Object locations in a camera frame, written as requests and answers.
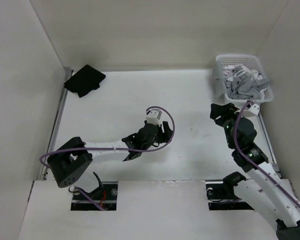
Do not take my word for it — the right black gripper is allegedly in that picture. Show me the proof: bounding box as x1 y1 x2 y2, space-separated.
209 102 247 149

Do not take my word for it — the grey tank top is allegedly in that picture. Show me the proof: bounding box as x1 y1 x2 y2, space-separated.
225 74 270 100

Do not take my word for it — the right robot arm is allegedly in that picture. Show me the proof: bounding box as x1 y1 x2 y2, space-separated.
207 101 300 240

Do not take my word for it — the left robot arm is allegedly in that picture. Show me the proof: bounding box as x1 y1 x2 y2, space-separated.
47 121 174 200

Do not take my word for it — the white tank top in basket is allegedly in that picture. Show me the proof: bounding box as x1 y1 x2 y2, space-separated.
222 64 264 82

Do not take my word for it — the folded black tank top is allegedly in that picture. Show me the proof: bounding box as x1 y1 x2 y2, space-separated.
63 64 106 98

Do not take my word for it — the grey cloth over basket rim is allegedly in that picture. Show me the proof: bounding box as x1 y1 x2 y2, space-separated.
212 61 227 98

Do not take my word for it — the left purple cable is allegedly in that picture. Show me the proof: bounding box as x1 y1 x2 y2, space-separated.
39 106 176 211

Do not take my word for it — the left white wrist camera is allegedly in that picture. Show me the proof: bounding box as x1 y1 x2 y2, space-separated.
145 108 162 126

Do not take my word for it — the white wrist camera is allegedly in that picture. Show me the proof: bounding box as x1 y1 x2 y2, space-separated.
145 108 162 126
243 101 260 118

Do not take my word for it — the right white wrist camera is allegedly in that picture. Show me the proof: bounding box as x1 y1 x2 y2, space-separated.
243 101 260 118

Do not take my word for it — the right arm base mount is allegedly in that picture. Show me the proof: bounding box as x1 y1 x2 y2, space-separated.
205 180 253 211

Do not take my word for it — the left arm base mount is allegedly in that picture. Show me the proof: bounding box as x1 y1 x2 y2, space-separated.
68 182 119 211

